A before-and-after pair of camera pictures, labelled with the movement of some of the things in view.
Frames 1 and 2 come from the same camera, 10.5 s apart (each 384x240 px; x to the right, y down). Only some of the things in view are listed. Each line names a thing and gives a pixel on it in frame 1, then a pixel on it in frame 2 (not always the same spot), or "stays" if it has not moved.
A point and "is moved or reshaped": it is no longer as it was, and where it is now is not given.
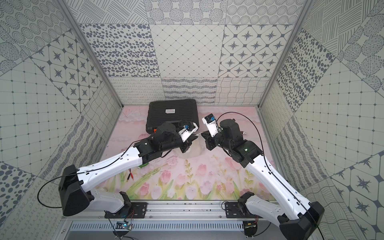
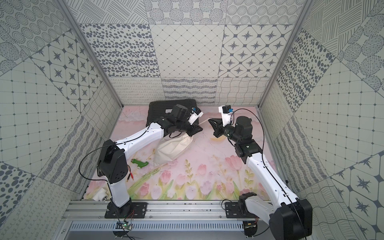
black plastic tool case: x=172 y=111 stays
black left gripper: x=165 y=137 to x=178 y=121
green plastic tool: x=144 y=165 stays
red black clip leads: x=130 y=173 stays
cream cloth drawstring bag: x=196 y=149 is moved or reshaped
